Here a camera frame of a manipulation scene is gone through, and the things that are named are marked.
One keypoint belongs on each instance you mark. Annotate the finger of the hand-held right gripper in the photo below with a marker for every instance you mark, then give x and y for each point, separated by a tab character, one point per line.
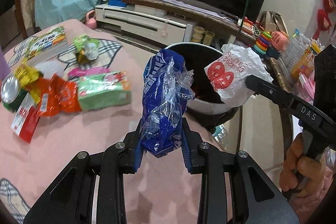
270	91

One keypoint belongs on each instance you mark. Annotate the metal can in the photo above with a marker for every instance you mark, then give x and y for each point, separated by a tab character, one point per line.
10	88

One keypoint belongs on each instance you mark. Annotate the black bin with white rim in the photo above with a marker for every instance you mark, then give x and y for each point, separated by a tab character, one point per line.
202	77

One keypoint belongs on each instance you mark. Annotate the green white picture box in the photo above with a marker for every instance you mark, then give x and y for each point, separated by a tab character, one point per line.
44	40

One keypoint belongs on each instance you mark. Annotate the beige handbag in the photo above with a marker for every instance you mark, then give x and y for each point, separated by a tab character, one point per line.
271	20

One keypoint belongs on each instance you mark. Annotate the yellow snack bag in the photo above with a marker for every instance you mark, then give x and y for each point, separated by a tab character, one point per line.
26	74

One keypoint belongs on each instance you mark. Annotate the clear plastic container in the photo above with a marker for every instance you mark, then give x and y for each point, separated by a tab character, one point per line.
296	48

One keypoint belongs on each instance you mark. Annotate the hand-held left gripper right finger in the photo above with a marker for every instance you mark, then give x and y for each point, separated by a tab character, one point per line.
187	158

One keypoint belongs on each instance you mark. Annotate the pink kettlebell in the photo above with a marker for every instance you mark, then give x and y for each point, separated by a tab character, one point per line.
91	20

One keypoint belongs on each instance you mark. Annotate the blue plastic snack bag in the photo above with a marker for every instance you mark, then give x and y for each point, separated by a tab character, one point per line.
157	82

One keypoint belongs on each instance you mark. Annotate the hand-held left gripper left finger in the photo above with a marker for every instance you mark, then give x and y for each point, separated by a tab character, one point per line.
137	158

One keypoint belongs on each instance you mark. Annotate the red wall decoration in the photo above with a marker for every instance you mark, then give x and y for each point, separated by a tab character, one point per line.
326	11

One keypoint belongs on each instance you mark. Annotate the pink cabinet child lock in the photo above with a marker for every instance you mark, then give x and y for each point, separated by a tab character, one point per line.
164	31

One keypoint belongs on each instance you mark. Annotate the orange snack bag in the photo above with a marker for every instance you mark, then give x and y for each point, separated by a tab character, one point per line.
60	98

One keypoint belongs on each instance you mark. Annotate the white and red plastic bag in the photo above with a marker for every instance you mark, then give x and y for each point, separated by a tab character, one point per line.
231	74

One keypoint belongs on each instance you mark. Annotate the pink hair clip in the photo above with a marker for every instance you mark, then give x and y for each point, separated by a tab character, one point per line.
78	72

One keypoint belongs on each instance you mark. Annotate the brown marble side table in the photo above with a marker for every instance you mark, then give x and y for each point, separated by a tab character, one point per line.
275	74

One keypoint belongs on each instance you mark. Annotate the blue yellow toy pump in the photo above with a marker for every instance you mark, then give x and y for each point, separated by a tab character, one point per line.
295	33

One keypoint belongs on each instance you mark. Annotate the green drink pouch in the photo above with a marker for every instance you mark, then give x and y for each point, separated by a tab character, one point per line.
85	48

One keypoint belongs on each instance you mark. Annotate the yellow round containers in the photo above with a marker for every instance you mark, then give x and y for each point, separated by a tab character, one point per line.
198	33

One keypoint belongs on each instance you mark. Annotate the yellow grid toy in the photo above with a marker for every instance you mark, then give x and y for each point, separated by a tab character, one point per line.
208	38

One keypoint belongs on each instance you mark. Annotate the pink ball toy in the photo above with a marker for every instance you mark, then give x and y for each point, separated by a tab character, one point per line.
279	40

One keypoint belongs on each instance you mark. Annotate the red toy telephone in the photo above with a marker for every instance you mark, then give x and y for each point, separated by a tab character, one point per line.
247	25

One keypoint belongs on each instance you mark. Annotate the red white box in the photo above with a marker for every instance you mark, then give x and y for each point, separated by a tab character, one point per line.
25	121

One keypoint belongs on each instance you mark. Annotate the pink blanket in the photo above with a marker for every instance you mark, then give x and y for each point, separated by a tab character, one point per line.
78	140

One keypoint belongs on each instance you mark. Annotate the yellow box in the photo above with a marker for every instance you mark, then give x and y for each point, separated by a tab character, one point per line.
309	58

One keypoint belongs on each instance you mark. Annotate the white cabinet with brown top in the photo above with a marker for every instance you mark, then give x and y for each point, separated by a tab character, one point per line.
141	20

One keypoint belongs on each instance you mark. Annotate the person's right hand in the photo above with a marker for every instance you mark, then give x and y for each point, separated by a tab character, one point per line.
302	169

